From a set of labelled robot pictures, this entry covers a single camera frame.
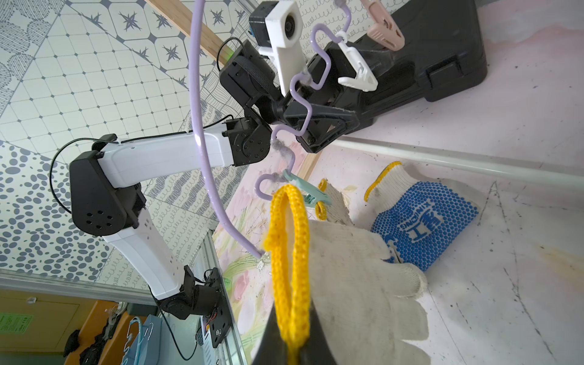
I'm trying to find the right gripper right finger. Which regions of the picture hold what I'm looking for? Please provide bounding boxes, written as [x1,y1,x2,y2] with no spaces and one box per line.
[299,304,337,365]

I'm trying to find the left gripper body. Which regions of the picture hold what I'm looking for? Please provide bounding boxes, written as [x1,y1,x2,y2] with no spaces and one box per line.
[219,41,376,153]

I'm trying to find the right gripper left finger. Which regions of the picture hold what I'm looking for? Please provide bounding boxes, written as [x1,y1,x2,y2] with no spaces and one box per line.
[252,306,287,365]

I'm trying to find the white clothes peg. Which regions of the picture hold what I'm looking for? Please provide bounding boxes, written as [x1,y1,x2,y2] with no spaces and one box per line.
[338,42,378,92]

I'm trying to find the yellow dotted work glove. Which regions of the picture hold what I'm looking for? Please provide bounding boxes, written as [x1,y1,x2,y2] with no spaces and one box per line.
[264,185,430,364]

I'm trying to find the green clothes peg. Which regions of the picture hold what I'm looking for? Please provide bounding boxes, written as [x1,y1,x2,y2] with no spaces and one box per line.
[282,170,332,208]

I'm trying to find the blue dotted glove with logo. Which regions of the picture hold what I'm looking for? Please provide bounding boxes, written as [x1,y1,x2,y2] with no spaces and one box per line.
[363,161,479,272]

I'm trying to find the pink clothes peg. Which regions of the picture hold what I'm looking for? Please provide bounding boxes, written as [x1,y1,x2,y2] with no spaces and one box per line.
[360,0,405,52]

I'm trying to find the black plastic case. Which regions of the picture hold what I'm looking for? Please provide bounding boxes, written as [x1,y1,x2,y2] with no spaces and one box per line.
[353,1,488,128]

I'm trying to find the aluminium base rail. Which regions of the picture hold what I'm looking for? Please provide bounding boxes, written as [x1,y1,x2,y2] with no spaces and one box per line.
[195,232,249,365]

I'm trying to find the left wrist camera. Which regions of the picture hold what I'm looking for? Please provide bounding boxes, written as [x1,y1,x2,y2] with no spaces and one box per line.
[249,1,307,96]

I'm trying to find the wooden drying rack frame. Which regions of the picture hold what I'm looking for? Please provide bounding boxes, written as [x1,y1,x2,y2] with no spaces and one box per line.
[146,1,583,192]

